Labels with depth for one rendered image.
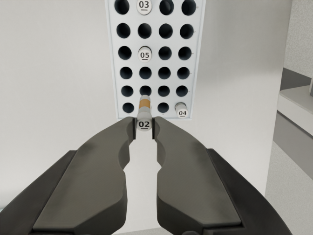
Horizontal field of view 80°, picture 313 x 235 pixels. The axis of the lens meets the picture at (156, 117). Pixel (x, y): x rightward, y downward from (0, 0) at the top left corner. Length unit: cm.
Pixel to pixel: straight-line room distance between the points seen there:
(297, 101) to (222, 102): 10
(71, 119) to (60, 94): 3
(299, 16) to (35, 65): 114
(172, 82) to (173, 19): 6
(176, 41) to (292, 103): 11
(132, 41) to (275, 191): 173
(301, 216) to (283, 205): 25
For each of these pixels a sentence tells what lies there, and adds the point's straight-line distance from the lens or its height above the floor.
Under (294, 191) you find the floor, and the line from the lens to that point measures 192.
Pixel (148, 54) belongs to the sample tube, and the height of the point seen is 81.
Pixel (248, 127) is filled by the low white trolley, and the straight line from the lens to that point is 29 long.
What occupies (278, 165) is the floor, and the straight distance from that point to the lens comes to 163.
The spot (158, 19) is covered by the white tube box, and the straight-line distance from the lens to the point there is 19.
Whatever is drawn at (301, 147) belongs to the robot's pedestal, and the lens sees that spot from 74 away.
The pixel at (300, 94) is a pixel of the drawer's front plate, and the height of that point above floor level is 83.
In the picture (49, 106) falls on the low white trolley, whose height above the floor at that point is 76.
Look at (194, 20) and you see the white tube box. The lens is 19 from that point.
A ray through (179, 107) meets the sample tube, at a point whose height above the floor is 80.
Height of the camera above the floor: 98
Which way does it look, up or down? 62 degrees down
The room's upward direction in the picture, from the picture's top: 175 degrees clockwise
